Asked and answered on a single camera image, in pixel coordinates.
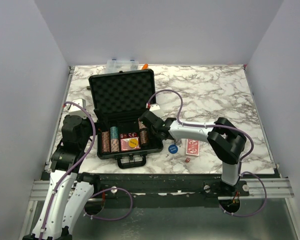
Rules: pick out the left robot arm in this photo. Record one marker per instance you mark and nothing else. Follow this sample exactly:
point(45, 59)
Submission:
point(68, 190)

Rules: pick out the orange chip stack upper right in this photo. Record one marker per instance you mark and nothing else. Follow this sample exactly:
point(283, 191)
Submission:
point(141, 125)

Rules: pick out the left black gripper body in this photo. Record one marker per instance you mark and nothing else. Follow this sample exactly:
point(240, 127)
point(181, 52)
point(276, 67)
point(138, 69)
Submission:
point(89, 132)

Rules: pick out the black poker set case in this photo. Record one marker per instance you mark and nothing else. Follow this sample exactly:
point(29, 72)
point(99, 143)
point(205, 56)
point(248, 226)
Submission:
point(123, 98)

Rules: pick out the black mounting rail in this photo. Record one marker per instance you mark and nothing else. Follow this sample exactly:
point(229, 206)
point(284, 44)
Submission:
point(163, 190)

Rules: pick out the yellow big blind button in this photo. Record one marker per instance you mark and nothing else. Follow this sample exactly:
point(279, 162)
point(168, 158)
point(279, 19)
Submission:
point(133, 143)

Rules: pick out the clear plastic box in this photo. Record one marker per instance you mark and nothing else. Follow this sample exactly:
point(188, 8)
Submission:
point(115, 66)

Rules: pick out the orange chip stack left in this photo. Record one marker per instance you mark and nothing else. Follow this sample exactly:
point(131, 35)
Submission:
point(105, 142)

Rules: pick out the blue small blind button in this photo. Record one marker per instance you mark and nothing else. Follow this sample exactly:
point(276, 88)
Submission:
point(173, 149)

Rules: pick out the red card deck in case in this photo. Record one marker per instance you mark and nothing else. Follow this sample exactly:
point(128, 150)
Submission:
point(125, 147)

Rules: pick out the green chip stack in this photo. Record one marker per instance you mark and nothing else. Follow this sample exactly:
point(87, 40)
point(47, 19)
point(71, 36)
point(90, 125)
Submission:
point(114, 133)

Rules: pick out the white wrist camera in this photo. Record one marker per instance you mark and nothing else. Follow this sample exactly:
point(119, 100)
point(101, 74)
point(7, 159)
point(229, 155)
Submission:
point(73, 110)
point(155, 108)

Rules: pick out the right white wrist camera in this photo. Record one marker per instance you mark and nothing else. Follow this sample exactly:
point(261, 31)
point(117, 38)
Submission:
point(155, 108)

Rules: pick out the red dice in case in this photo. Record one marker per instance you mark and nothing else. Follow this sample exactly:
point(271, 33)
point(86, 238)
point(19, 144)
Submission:
point(128, 135)

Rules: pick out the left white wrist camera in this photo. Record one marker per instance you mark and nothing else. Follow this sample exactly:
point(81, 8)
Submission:
point(73, 110)

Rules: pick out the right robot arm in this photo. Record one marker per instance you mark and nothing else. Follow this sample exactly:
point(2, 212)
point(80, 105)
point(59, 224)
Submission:
point(227, 141)

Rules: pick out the red playing card deck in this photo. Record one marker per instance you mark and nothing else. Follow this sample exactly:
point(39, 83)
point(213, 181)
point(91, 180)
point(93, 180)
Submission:
point(192, 147)

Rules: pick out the orange chip stack lower middle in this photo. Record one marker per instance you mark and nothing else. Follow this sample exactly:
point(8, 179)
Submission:
point(114, 145)

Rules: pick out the orange tool handle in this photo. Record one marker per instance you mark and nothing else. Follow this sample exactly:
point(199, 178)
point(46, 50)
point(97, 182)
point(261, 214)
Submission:
point(145, 66)

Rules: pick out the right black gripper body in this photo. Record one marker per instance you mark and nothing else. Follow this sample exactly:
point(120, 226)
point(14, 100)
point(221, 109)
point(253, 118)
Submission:
point(152, 134)

